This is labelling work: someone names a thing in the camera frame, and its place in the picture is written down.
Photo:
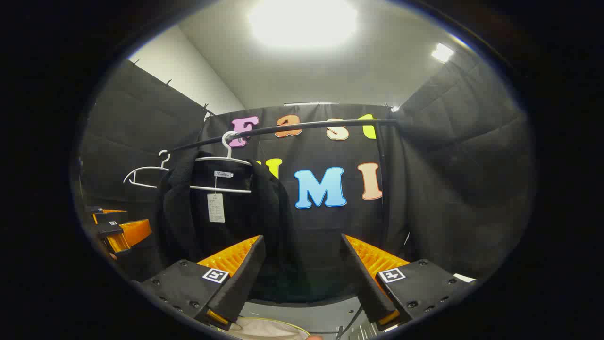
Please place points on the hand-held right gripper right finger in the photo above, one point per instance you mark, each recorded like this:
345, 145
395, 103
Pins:
365, 283

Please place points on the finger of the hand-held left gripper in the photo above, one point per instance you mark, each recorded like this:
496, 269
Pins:
111, 216
130, 233

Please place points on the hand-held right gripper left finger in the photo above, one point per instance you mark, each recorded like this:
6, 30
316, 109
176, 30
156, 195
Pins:
240, 278

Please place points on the beige laundry hamper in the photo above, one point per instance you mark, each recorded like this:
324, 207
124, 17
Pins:
269, 330

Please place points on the black knit jacket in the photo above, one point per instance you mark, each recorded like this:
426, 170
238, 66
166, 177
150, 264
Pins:
264, 203

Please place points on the small white clothes hanger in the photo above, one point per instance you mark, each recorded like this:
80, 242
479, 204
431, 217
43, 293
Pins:
146, 185

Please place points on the large white clothes hanger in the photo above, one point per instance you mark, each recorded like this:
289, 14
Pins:
226, 190

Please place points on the black backdrop cloth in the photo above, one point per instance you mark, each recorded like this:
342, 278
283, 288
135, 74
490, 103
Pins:
448, 189

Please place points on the long strip ceiling light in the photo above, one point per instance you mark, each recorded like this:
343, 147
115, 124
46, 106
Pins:
311, 103

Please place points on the small square ceiling light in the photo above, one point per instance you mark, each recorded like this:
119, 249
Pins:
442, 52

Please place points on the large round ceiling light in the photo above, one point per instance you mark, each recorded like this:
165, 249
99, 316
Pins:
302, 21

